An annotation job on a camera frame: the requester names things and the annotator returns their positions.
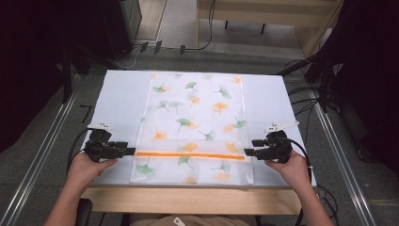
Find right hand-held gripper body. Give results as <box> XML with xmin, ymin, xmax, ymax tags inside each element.
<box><xmin>262</xmin><ymin>121</ymin><xmax>300</xmax><ymax>165</ymax></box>

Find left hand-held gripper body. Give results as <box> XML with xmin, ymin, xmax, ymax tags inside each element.
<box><xmin>83</xmin><ymin>122</ymin><xmax>127</xmax><ymax>163</ymax></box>

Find leaf print mesh laundry bag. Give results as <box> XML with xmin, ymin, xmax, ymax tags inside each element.
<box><xmin>129</xmin><ymin>72</ymin><xmax>256</xmax><ymax>186</ymax></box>

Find person's left hand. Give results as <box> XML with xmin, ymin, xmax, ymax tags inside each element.
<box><xmin>67</xmin><ymin>152</ymin><xmax>119</xmax><ymax>190</ymax></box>

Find person's right hand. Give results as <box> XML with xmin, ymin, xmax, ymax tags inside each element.
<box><xmin>264</xmin><ymin>150</ymin><xmax>312</xmax><ymax>190</ymax></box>

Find white table mat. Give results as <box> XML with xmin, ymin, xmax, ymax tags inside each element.
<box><xmin>89</xmin><ymin>69</ymin><xmax>318</xmax><ymax>189</ymax></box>

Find black metal stand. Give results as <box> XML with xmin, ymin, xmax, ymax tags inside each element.
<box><xmin>277</xmin><ymin>55</ymin><xmax>335</xmax><ymax>113</ymax></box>

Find light wooden table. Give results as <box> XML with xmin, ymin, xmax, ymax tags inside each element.
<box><xmin>80</xmin><ymin>186</ymin><xmax>303</xmax><ymax>217</ymax></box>

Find person's beige trousers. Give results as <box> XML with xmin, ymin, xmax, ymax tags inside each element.
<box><xmin>129</xmin><ymin>214</ymin><xmax>259</xmax><ymax>226</ymax></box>

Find black curtain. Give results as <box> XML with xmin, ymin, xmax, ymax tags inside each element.
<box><xmin>0</xmin><ymin>0</ymin><xmax>109</xmax><ymax>153</ymax></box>
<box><xmin>313</xmin><ymin>0</ymin><xmax>399</xmax><ymax>178</ymax></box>

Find black cabinet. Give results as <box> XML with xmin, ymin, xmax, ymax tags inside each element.
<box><xmin>99</xmin><ymin>0</ymin><xmax>143</xmax><ymax>61</ymax></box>

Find light wooden bench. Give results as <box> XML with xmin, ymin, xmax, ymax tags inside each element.
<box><xmin>195</xmin><ymin>0</ymin><xmax>345</xmax><ymax>59</ymax></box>

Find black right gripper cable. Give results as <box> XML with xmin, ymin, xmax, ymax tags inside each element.
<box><xmin>281</xmin><ymin>137</ymin><xmax>312</xmax><ymax>177</ymax></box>

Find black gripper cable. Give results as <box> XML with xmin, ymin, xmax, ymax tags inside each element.
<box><xmin>281</xmin><ymin>137</ymin><xmax>312</xmax><ymax>177</ymax></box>
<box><xmin>65</xmin><ymin>127</ymin><xmax>95</xmax><ymax>174</ymax></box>

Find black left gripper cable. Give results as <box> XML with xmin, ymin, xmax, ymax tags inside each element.
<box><xmin>65</xmin><ymin>127</ymin><xmax>95</xmax><ymax>174</ymax></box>

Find bundle of black floor cables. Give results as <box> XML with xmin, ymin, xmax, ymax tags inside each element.
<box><xmin>285</xmin><ymin>59</ymin><xmax>342</xmax><ymax>117</ymax></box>

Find aluminium floor rail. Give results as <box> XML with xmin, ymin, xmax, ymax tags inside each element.
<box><xmin>0</xmin><ymin>73</ymin><xmax>87</xmax><ymax>226</ymax></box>
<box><xmin>309</xmin><ymin>89</ymin><xmax>377</xmax><ymax>226</ymax></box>

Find white floor cable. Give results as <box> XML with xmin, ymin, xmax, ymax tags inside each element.
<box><xmin>112</xmin><ymin>46</ymin><xmax>138</xmax><ymax>71</ymax></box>

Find black hanging cable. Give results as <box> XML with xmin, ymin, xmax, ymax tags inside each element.
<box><xmin>179</xmin><ymin>0</ymin><xmax>217</xmax><ymax>55</ymax></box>

